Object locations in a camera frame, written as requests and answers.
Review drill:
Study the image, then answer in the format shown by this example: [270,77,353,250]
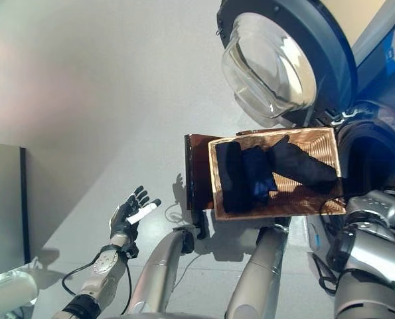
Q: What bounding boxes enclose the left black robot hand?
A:
[109,185,163,241]

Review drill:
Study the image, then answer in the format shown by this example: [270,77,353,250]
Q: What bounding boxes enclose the blue garment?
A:
[242,149,279,201]

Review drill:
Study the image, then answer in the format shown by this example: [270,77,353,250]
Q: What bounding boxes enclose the round glass washing machine door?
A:
[216,0,359,129]

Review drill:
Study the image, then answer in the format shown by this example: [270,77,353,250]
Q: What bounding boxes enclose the dark grey washing machine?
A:
[305,6,395,266]

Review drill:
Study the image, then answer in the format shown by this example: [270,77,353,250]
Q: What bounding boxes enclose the dark brown glossy stool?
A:
[183,130,261,241]

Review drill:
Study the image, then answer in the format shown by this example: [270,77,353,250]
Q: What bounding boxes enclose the grey robot torso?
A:
[123,310,231,319]

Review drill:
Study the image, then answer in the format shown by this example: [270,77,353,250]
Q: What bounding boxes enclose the grey flat board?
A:
[0,142,31,278]

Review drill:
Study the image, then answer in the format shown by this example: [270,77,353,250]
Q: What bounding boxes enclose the white rounded object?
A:
[0,270,40,315]

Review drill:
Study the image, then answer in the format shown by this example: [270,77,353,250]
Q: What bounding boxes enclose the right silver robot leg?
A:
[224,224,291,319]

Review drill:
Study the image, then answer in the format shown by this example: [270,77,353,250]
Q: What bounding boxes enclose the rectangular wicker laundry basket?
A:
[207,126,347,221]

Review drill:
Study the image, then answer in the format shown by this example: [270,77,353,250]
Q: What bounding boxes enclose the white counter cabinet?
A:
[316,0,389,49]

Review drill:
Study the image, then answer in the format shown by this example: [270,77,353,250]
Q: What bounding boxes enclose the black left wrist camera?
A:
[121,243,140,259]

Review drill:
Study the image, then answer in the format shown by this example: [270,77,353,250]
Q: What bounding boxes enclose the white floor cable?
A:
[165,202,198,227]

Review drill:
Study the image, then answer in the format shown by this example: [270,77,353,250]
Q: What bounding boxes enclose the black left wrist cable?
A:
[61,259,132,315]

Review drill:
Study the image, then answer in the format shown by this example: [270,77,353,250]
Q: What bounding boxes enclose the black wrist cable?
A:
[311,252,338,297]
[61,259,132,315]

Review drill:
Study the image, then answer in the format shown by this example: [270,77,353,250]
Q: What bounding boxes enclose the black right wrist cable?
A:
[311,252,338,297]

